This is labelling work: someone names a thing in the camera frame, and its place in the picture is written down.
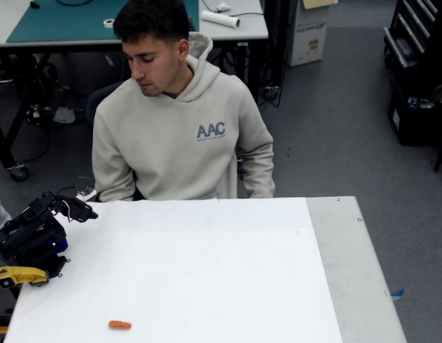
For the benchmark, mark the black storage bin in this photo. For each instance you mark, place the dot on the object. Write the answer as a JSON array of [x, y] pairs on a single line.
[[410, 125]]

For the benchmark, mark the white tape roll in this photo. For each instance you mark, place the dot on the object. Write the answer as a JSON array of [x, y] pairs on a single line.
[[108, 23]]

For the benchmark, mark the small white tube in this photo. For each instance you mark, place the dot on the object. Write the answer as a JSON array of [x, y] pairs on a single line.
[[222, 6]]

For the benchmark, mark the man in beige hoodie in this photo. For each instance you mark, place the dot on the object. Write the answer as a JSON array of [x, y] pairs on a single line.
[[171, 150]]

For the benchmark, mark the white paper roll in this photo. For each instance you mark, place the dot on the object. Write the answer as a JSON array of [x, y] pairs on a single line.
[[221, 19]]

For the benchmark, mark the blue tape scrap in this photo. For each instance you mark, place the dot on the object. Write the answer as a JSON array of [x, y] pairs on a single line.
[[398, 294]]

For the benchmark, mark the small orange carrot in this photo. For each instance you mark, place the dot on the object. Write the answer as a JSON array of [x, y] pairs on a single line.
[[119, 324]]

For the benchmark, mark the white crumpled bag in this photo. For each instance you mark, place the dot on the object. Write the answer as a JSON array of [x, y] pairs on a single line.
[[63, 115]]

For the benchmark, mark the black tool cart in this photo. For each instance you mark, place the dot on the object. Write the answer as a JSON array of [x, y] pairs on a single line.
[[410, 39]]

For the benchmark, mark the black caster wheel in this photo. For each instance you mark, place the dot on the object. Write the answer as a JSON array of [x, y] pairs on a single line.
[[19, 172]]

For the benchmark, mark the white cardboard box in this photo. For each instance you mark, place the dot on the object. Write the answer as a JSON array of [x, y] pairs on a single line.
[[310, 39]]

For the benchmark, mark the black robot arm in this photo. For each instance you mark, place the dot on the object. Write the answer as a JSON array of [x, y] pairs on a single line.
[[31, 232]]

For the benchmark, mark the black office chair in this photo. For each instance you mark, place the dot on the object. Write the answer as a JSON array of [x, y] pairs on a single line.
[[94, 103]]

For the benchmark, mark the grey workbench table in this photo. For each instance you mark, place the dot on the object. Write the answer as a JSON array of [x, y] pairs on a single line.
[[239, 30]]

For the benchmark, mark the yellow clamp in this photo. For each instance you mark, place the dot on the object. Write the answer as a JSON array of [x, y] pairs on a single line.
[[22, 275]]

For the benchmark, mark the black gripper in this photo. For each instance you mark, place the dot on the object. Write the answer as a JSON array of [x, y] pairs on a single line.
[[81, 211]]

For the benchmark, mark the green cutting mat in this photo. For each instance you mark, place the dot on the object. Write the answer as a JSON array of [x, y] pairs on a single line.
[[63, 21]]

